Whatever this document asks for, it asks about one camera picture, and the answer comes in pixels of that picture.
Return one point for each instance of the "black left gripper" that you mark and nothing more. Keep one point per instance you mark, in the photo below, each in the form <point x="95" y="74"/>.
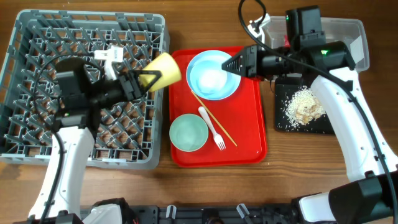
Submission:
<point x="132" y="87"/>

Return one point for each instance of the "red plastic tray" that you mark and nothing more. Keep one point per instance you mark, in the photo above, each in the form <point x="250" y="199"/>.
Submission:
<point x="241" y="116"/>

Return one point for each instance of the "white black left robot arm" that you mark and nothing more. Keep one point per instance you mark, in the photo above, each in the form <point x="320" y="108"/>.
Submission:
<point x="75" y="128"/>

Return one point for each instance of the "clear plastic waste bin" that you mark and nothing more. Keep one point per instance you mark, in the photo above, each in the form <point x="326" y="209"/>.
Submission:
<point x="349" y="31"/>

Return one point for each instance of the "red snack wrapper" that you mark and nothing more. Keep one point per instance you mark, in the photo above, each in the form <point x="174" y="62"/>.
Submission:
<point x="286" y="42"/>

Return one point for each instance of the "rice and food scraps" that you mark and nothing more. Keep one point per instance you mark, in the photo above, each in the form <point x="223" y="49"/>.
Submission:
<point x="301" y="108"/>

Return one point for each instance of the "yellow plastic cup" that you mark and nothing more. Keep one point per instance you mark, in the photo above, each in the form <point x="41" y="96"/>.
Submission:
<point x="169" y="69"/>

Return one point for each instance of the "light blue round plate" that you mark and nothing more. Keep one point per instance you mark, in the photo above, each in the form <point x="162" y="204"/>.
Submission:
<point x="207" y="79"/>

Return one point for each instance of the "grey plastic dishwasher rack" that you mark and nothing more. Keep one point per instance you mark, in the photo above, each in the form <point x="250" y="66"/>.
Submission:
<point x="129" y="136"/>

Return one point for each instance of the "black waste tray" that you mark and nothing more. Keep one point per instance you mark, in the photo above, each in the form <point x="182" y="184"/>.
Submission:
<point x="284" y="90"/>

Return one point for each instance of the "white plastic fork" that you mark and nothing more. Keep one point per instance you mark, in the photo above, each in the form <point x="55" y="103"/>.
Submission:
<point x="216" y="137"/>

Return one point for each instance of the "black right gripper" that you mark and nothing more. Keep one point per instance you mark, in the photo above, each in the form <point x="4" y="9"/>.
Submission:
<point x="252" y="63"/>

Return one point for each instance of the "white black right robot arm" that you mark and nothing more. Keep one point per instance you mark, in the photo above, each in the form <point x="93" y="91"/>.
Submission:
<point x="330" y="70"/>

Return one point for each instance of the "wooden chopstick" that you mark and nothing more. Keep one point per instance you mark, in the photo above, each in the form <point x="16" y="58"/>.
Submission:
<point x="214" y="118"/>

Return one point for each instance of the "green plastic bowl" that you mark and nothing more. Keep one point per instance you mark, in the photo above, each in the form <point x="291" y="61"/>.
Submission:
<point x="188" y="132"/>

